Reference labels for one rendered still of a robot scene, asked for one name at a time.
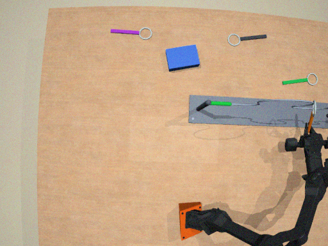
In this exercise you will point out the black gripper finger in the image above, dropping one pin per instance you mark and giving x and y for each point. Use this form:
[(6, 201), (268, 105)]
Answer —
[(312, 131), (305, 132)]

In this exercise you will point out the white ring with dark grey handle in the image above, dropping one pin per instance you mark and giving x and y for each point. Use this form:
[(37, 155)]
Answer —
[(246, 38)]

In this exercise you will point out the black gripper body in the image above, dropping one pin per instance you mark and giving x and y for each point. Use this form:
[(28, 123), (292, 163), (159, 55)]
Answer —
[(292, 144)]

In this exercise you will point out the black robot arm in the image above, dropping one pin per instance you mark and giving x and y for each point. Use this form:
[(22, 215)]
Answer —
[(212, 220)]

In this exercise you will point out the blue rectangular block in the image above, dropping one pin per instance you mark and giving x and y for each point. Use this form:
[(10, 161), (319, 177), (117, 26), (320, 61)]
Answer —
[(182, 57)]

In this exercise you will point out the orange bar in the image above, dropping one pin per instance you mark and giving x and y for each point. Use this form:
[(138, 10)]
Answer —
[(312, 115)]

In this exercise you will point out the grey ring with purple handle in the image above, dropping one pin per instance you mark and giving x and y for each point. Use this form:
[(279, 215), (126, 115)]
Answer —
[(131, 32)]

